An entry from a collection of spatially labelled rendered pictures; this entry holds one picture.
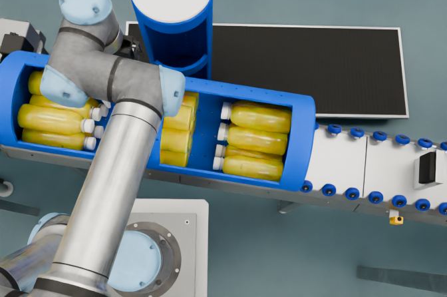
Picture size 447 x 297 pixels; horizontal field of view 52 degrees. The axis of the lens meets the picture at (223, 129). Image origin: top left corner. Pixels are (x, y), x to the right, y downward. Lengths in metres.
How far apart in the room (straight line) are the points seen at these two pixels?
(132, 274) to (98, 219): 0.36
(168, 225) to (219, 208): 1.24
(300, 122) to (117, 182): 0.70
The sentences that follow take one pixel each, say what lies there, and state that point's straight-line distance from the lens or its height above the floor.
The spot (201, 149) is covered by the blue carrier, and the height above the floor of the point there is 0.96.
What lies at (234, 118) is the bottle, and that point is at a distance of 1.33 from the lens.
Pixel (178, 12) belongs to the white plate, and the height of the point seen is 1.04.
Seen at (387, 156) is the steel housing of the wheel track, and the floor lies 0.93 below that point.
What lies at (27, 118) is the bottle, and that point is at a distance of 1.40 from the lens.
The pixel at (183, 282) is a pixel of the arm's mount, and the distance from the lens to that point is 1.19.
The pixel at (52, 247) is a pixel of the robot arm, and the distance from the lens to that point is 0.90.
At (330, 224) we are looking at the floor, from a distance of 2.49.
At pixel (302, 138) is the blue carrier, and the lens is 1.23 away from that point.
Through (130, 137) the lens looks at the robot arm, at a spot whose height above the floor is 1.77.
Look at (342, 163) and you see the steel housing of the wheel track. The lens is 1.57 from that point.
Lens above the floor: 2.40
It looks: 75 degrees down
